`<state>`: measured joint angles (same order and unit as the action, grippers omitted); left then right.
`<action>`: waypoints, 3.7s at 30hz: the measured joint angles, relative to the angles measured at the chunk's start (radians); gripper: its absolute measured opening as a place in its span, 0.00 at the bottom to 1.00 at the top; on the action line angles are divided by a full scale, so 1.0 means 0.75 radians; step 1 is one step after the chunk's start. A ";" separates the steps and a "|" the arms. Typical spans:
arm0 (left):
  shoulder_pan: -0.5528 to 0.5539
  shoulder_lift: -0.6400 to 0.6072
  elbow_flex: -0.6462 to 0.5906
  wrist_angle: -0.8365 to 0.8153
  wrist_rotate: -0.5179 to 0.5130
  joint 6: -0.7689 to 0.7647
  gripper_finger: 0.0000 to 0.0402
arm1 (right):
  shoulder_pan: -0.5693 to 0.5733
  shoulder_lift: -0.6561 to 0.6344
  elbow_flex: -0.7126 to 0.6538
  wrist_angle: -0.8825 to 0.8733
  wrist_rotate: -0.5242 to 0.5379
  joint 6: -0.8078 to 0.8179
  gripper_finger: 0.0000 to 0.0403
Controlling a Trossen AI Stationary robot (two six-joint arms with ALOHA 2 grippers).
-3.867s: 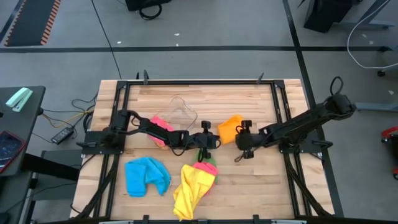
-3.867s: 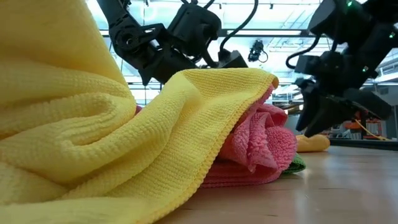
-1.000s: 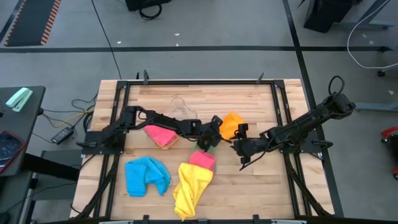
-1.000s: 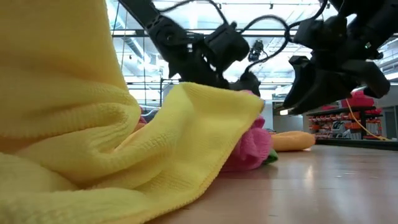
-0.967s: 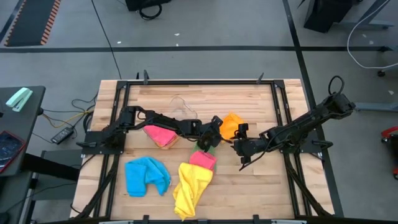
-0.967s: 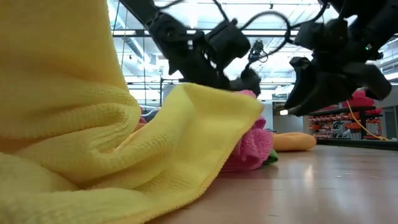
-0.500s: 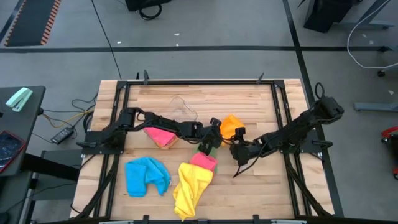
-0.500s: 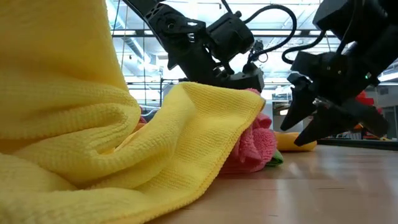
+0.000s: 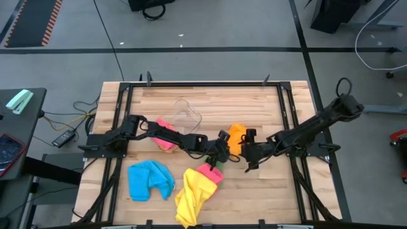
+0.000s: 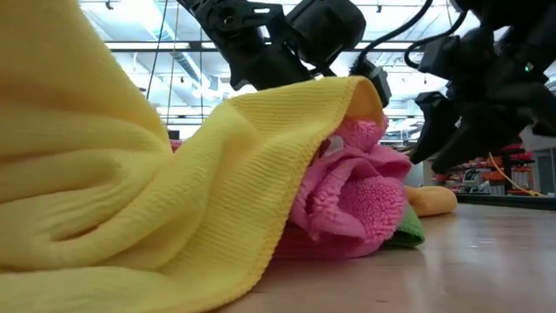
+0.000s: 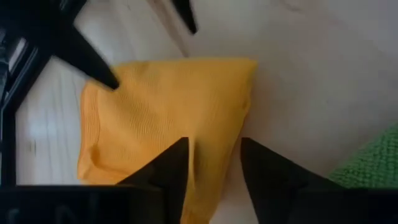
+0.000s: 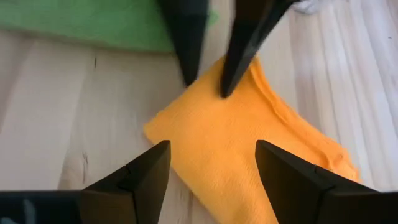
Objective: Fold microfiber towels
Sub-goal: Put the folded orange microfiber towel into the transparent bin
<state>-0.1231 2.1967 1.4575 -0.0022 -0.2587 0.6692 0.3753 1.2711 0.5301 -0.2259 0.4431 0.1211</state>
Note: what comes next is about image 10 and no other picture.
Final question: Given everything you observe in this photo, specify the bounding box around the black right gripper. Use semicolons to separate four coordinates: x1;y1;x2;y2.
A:
410;56;556;175

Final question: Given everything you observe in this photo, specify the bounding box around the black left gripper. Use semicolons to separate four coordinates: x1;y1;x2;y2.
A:
229;41;392;108

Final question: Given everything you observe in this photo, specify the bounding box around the orange microfiber towel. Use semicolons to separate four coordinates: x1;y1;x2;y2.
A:
404;185;459;217

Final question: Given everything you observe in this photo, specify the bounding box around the yellow microfiber towel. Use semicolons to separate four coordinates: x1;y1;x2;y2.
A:
0;0;387;313

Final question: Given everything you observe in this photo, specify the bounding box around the green microfiber towel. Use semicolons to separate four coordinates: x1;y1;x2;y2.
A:
384;203;426;250

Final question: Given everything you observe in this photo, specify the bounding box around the red stacked toolbox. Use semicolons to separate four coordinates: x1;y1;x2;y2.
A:
499;143;536;163

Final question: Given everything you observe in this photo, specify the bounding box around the black rack with orange items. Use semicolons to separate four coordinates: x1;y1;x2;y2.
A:
434;150;536;196

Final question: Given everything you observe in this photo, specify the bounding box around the black overhead crossbar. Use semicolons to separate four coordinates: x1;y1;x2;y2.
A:
106;41;435;53

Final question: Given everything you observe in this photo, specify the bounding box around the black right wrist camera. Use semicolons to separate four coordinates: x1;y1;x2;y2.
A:
419;34;461;79

